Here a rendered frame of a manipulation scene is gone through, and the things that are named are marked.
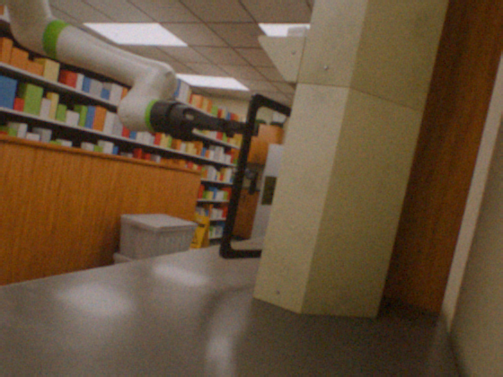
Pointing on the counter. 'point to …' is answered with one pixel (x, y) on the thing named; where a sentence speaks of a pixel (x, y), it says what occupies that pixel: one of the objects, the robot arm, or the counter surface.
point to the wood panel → (445, 153)
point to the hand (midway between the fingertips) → (243, 128)
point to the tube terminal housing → (348, 154)
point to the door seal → (243, 176)
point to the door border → (239, 178)
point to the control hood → (286, 55)
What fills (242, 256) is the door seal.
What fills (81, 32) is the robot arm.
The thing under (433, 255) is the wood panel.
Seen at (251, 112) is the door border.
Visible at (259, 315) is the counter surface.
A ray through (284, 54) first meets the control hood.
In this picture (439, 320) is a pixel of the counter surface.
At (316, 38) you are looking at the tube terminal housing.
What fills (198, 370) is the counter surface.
